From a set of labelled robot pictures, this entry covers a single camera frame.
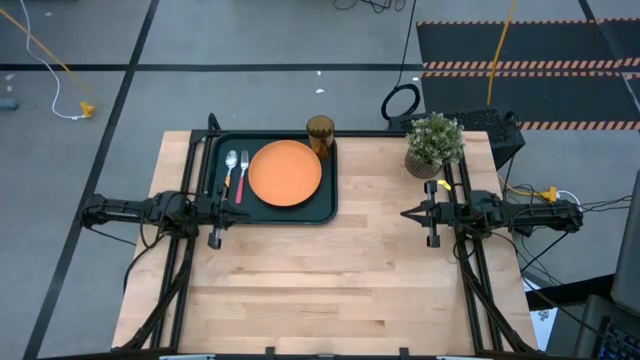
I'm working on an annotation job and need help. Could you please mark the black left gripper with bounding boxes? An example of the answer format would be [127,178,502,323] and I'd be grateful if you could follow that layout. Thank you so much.
[197,183,251,250]

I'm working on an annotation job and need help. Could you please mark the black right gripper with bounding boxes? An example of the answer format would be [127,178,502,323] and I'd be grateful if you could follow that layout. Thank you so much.
[399,180,454,249]

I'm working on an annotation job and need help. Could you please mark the black orange-striped floor mat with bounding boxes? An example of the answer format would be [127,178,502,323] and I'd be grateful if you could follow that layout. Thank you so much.
[416,18,640,132]

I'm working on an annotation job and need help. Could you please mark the black aluminium table frame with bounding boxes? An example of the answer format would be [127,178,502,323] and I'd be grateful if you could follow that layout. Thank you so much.
[112,112,539,360]

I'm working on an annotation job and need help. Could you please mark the orange plate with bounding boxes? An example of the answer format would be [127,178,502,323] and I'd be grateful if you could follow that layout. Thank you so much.
[248,139,324,208]

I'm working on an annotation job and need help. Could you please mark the dark green tray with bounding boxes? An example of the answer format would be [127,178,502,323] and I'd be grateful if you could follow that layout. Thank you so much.
[203,130,340,226]

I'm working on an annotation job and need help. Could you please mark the black cable with coil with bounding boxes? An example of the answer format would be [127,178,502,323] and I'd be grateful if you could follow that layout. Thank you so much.
[380,0,423,121]

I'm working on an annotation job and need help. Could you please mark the white floor cable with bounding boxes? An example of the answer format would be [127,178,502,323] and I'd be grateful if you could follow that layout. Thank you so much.
[18,0,87,121]

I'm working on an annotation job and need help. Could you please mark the yellow hanging cable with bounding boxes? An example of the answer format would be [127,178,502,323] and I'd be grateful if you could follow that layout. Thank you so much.
[487,0,519,106]

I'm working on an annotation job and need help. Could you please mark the potted plant in striped pot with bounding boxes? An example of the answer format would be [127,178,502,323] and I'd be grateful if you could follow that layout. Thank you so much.
[403,111,466,180]

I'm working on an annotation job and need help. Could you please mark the black keyboard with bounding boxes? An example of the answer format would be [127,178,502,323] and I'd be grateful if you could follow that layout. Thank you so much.
[597,319,640,360]

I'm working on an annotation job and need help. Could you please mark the fork with pink handle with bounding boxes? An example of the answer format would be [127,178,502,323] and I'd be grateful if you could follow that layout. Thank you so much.
[234,149,250,205]

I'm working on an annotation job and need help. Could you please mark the amber faceted plastic cup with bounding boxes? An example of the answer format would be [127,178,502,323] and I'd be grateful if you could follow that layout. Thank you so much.
[306,114,336,161]

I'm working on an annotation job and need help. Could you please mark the spoon with orange handle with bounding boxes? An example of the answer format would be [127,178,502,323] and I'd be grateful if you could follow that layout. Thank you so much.
[223,149,240,190]

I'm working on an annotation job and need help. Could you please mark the grey monitor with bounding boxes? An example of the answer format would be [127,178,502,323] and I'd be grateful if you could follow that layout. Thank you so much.
[610,169,640,317]

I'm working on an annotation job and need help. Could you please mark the yellow floor cable with connector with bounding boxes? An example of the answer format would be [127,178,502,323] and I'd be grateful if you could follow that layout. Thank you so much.
[0,7,99,120]

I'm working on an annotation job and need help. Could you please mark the black floor cable tangle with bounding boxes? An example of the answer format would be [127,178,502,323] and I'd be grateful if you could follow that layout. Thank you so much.
[333,0,407,15]

